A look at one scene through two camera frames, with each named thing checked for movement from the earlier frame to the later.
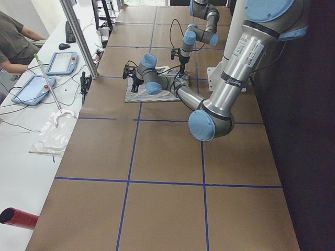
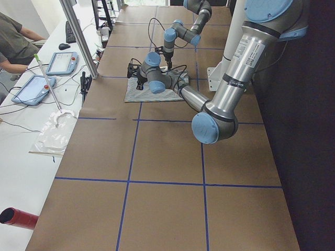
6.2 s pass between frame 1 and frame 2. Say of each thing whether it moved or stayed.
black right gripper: moved
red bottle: stayed
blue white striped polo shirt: stayed
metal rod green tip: stayed
